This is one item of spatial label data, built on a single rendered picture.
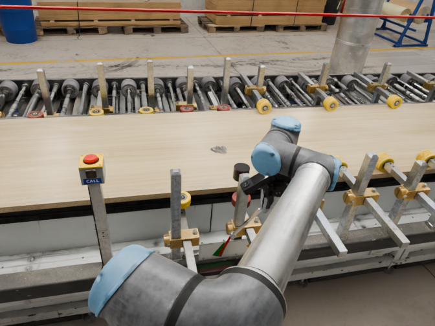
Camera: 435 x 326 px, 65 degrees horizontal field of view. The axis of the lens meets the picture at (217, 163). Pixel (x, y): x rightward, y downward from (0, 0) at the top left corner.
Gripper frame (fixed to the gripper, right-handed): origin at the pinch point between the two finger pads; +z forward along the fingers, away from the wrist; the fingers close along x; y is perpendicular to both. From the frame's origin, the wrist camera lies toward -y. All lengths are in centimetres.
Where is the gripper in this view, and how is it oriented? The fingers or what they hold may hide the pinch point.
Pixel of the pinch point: (262, 210)
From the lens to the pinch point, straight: 126.2
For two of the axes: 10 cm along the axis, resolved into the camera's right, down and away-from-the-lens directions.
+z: -0.7, 8.1, 5.8
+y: 9.7, -0.7, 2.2
